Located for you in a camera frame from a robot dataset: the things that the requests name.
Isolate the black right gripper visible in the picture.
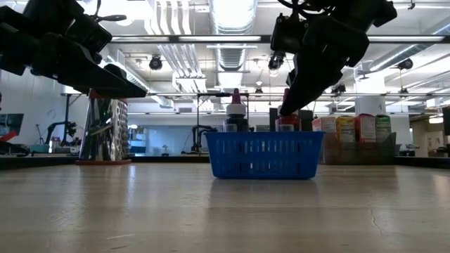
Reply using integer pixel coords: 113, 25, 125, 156
278, 15, 371, 117

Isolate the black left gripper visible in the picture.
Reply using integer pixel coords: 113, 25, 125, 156
0, 15, 148, 99

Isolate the red icing tube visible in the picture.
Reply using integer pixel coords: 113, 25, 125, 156
274, 87, 302, 133

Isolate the orange Mini Wheats cereal box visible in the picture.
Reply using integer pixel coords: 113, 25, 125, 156
311, 117, 338, 165

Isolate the yellow Corn Pops cereal box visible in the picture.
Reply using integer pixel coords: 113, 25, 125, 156
335, 115, 357, 165

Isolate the blue plastic basket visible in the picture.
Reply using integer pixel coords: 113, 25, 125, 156
205, 131, 326, 181

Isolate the grey plastic bin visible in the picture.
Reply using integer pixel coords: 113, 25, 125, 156
307, 132, 397, 166

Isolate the black background table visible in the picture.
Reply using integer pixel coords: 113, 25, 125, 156
393, 155, 450, 169

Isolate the black ceiling camera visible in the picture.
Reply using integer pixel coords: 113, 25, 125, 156
267, 51, 287, 72

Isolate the metal grater with red handle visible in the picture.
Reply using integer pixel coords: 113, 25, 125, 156
75, 89, 133, 166

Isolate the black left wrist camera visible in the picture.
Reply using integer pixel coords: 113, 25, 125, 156
66, 13, 113, 56

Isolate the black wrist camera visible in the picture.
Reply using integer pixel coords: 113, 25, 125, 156
66, 13, 113, 56
269, 13, 310, 56

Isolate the black metal post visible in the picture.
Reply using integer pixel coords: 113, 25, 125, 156
63, 93, 72, 143

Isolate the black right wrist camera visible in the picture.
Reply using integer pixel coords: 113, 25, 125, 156
269, 13, 310, 56

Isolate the silver ventilation duct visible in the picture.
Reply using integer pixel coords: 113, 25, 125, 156
207, 0, 259, 73

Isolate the dark wall screen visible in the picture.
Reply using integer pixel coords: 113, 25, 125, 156
0, 112, 25, 137

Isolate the black overhead frame bar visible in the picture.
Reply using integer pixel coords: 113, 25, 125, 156
110, 34, 450, 45

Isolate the black table edge rail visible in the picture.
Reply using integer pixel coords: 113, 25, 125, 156
0, 153, 212, 170

